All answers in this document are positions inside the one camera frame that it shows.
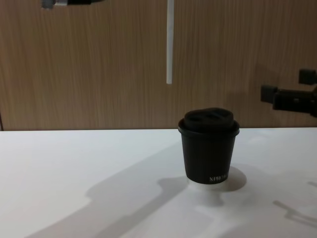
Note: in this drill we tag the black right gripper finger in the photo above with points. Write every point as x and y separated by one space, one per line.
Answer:
289 101
308 77

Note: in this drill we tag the white paper straw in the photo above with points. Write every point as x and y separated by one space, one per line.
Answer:
170 44

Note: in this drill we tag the black plastic cup lid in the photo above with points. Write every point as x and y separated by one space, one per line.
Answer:
208 122

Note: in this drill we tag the black paper cup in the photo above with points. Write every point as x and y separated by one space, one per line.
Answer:
206 158

